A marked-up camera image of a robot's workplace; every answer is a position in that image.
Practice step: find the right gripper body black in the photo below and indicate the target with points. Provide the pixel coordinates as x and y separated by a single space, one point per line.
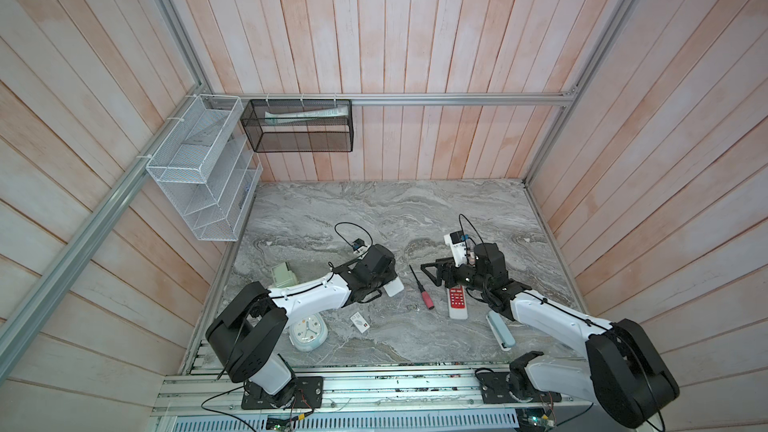
466 275

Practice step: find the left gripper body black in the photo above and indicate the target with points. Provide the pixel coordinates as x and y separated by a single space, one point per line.
378 281

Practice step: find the red handled screwdriver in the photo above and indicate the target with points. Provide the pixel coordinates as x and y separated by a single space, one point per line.
428 302

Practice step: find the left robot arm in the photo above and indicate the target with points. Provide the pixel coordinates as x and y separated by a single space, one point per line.
246 333

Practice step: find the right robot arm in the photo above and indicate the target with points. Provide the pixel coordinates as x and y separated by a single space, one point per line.
619 368

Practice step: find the small white box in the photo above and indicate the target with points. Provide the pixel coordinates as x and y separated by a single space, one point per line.
360 322

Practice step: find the pale green small object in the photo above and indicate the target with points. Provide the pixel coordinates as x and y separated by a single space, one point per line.
283 276

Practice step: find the white blue alarm clock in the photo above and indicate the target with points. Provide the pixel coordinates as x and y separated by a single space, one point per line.
309 333

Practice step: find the black mesh basket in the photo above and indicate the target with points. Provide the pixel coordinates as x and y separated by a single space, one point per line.
299 138

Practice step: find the paper in black basket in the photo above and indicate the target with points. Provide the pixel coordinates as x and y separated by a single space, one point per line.
321 116

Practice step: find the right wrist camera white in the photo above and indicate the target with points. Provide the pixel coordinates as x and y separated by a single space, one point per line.
457 242

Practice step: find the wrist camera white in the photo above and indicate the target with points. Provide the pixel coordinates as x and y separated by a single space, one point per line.
457 242
359 246

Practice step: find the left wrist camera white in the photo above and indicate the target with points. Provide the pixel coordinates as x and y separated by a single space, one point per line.
359 246

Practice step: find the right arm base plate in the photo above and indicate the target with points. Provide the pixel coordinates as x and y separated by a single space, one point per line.
514 385

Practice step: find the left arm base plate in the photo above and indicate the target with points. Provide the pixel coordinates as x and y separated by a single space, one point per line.
300 392

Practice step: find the white wire shelf rack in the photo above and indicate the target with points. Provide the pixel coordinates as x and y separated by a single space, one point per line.
205 168

